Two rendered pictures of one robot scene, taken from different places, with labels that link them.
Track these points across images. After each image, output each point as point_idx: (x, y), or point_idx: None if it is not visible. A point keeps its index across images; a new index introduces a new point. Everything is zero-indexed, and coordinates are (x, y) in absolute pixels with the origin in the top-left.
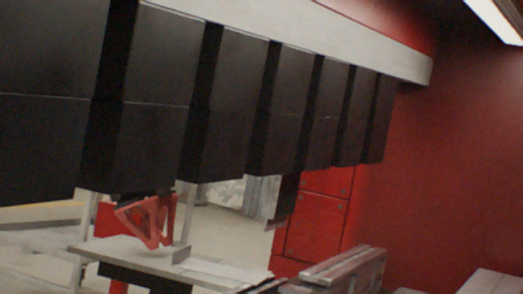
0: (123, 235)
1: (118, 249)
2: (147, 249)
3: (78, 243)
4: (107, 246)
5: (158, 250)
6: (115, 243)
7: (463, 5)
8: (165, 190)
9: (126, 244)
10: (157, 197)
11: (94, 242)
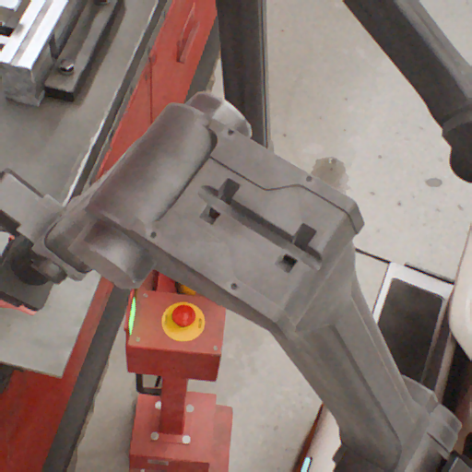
0: (58, 370)
1: (54, 285)
2: (22, 314)
3: (100, 274)
4: (68, 290)
5: (8, 317)
6: (61, 310)
7: None
8: (0, 258)
9: (49, 317)
10: (9, 235)
11: (85, 297)
